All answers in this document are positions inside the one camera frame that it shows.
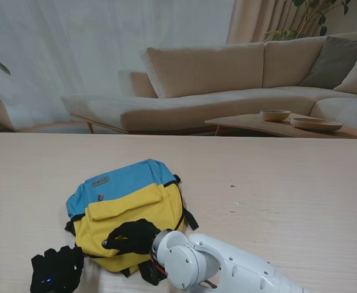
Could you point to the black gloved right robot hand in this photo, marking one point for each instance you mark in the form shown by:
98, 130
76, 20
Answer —
135, 238

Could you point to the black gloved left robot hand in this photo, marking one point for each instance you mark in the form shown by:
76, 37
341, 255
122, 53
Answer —
56, 268

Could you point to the blue and yellow school backpack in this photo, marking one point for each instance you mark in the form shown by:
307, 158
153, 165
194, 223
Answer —
120, 195

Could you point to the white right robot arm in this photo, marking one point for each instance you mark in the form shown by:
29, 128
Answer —
227, 265

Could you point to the beige sofa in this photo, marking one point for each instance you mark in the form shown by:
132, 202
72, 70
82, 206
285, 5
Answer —
211, 100

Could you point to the wooden coffee table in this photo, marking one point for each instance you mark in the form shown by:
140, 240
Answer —
242, 122

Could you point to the small deep wooden bowl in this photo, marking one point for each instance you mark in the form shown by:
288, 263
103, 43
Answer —
275, 116

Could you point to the white sheer curtain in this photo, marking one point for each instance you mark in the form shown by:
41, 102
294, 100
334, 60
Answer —
74, 45

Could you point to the wide shallow wooden bowl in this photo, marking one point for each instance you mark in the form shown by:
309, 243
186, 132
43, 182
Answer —
315, 124

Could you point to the beige curtain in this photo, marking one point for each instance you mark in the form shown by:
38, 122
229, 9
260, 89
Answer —
245, 21

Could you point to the tall green leafy plant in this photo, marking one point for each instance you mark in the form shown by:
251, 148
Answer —
283, 34

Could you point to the grey sofa cushion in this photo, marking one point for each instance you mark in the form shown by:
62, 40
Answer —
333, 61

